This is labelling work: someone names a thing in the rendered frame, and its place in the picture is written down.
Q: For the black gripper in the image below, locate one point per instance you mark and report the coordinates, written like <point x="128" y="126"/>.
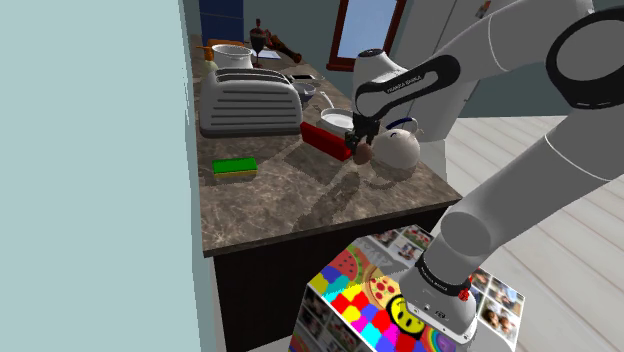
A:
<point x="366" y="126"/>

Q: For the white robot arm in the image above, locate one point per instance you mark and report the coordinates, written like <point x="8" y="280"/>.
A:
<point x="516" y="195"/>

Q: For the dark wine glass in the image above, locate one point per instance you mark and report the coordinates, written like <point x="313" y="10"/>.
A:
<point x="257" y="39"/>

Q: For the black phone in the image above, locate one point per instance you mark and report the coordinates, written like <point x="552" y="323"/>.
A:
<point x="304" y="77"/>

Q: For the white plate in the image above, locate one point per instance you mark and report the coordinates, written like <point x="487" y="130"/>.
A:
<point x="336" y="119"/>

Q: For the small grey bowl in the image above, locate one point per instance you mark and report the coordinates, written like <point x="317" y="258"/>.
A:
<point x="304" y="90"/>

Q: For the orange-topped soap bottle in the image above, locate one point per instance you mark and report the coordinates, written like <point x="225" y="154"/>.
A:
<point x="209" y="62"/>

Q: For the brown egg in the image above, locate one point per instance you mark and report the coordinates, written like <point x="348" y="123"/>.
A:
<point x="362" y="155"/>

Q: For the dark counter cabinet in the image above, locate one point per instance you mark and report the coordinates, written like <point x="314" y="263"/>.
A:
<point x="263" y="292"/>

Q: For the white pot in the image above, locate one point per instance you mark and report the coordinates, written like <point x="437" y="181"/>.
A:
<point x="233" y="56"/>

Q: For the colourful patterned robot stand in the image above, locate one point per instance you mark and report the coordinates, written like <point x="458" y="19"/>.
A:
<point x="351" y="297"/>

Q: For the green and yellow sponge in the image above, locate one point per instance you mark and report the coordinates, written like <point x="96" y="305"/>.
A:
<point x="234" y="166"/>

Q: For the red rectangular block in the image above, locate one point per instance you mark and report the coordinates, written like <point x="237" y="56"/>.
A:
<point x="322" y="140"/>

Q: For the brown pepper mill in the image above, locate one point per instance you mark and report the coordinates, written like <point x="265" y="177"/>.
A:
<point x="285" y="48"/>

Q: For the blue wall cabinet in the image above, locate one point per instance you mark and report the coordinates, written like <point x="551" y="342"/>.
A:
<point x="222" y="19"/>

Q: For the red-framed window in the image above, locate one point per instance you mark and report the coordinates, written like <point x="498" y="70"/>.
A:
<point x="363" y="27"/>

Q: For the grey toaster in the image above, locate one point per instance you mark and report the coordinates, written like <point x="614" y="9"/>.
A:
<point x="248" y="105"/>

